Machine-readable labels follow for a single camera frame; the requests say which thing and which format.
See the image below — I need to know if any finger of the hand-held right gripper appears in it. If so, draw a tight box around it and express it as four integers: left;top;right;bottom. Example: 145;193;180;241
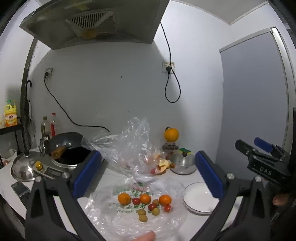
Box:
254;137;289;159
235;139;259;159

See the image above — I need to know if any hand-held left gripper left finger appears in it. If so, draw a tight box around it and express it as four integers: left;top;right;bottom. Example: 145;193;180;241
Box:
25;150;109;241

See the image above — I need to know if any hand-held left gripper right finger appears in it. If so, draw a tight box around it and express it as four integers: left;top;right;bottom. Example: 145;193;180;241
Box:
195;151;271;241

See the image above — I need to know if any white plate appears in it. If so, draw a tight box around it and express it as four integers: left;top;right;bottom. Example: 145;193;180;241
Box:
183;182;220;215

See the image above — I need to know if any mandarin orange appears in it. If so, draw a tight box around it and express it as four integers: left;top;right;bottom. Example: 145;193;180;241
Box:
139;193;152;205
159;195;173;207
118;193;131;205

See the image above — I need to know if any green printed plastic bag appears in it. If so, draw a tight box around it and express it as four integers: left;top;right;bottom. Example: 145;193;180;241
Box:
84;176;188;241

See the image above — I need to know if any person's right hand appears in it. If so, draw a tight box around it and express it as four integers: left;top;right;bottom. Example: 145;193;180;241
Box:
272;193;290;207

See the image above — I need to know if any person's left hand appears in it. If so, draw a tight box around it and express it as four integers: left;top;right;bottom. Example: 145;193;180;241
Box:
135;231;156;241

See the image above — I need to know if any steel pot with lid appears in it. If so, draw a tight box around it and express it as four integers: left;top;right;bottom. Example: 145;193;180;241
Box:
170;152;198;175

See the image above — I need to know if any steel induction cooker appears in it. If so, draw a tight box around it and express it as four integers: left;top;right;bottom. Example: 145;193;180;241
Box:
30;146;109;182

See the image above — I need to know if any orange peel pile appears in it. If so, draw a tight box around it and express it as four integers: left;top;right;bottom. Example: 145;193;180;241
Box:
157;159;175;174

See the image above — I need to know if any clear box of dark grapes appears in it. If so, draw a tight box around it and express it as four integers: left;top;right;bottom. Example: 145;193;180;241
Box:
162;142;179;151

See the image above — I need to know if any grey refrigerator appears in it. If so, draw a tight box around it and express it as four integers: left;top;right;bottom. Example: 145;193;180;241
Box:
218;27;296;186

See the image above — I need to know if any small steel container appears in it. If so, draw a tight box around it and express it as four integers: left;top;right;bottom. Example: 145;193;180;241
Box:
39;137;50;154

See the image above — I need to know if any clear crumpled plastic bag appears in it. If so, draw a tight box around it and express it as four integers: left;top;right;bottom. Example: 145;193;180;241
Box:
81;116;167;179

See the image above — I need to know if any large orange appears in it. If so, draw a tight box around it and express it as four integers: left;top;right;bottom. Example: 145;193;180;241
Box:
164;127;179;142

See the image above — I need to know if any red capped bottle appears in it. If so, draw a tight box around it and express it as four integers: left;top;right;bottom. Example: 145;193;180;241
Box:
50;113;57;138

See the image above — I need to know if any domed steel lid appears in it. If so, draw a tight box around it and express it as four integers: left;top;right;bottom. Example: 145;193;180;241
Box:
11;149;43;182

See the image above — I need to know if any black smartphone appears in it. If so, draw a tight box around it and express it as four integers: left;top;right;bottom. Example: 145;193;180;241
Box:
11;181;31;200

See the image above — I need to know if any white plastic bag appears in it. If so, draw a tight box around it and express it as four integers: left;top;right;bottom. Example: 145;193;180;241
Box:
0;148;18;168

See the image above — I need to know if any black metal rack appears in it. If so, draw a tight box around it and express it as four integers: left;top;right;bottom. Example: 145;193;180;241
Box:
0;124;26;158

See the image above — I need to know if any yellow cooking oil bottle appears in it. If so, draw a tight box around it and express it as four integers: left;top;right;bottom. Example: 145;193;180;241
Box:
4;100;19;128

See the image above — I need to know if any steel range hood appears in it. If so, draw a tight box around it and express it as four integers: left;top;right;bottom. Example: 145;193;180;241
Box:
19;0;170;50

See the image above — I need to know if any black wok with wooden handle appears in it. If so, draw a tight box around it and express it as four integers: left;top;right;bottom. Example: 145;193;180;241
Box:
47;132;85;159

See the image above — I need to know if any black handled umbrella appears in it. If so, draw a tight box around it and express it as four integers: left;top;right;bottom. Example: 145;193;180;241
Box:
23;80;37;151

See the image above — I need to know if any grey wall pipe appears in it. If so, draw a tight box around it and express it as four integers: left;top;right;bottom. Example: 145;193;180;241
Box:
20;37;38;153

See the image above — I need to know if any black cooker power cable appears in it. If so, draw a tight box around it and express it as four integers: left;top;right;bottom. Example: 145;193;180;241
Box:
44;72;110;132

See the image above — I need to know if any black hood power cable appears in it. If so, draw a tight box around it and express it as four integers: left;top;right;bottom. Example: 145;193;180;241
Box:
159;22;181;103

